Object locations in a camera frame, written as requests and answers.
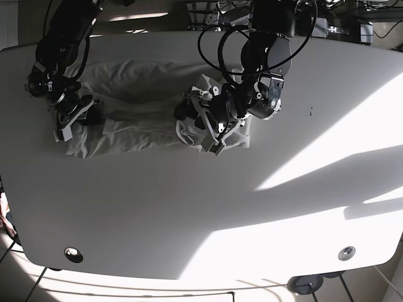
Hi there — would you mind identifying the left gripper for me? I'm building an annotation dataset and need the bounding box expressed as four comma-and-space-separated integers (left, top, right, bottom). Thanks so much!
173, 84, 249, 148

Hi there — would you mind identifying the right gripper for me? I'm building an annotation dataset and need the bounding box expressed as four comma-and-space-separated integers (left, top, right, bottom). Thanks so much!
48, 92, 102, 132

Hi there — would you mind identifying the white T-shirt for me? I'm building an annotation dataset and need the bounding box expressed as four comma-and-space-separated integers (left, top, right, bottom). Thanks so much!
65, 60, 225, 159

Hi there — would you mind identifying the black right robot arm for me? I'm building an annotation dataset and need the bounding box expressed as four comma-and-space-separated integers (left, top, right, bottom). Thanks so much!
25, 1, 105, 131

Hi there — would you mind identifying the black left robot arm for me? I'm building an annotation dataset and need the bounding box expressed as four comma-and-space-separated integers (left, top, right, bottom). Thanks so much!
174, 1, 298, 155

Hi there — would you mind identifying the left table grommet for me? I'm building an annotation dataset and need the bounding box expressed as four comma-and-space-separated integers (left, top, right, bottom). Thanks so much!
64, 247, 84, 264

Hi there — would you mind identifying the table grommet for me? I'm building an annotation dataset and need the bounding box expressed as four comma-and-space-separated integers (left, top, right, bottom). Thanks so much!
338, 246, 356, 262
64, 247, 84, 264

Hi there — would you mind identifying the grey power adapter box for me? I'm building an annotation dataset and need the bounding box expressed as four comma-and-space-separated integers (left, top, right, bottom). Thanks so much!
360, 23, 374, 45

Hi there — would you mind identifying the round black stand base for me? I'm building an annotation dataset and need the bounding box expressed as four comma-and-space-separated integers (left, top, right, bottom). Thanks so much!
287, 274, 324, 296

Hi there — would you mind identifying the right table grommet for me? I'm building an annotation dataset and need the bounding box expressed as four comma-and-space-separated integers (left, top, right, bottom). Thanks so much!
338, 246, 356, 262

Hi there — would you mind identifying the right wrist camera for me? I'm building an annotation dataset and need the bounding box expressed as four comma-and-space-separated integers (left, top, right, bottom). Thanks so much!
54, 126, 73, 142

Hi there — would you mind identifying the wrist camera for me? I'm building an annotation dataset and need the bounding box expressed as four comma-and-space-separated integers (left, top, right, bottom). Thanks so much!
202, 141, 225, 156
54, 126, 73, 142

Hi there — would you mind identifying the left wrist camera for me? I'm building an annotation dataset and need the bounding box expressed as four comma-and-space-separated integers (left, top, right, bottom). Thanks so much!
202, 141, 225, 156

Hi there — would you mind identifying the black looping arm cable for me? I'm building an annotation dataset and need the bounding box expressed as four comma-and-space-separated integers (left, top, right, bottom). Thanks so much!
197, 0, 319, 76

